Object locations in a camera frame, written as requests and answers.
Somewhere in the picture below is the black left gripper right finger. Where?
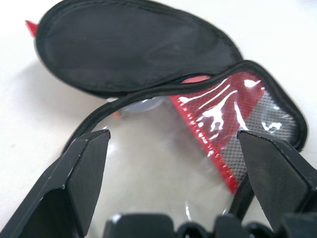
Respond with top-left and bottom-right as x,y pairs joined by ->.
236,130 -> 317,227

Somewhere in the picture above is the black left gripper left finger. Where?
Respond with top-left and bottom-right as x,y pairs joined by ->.
0,129 -> 111,238

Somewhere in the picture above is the red and black zip pouch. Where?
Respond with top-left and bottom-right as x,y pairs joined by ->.
24,0 -> 311,223

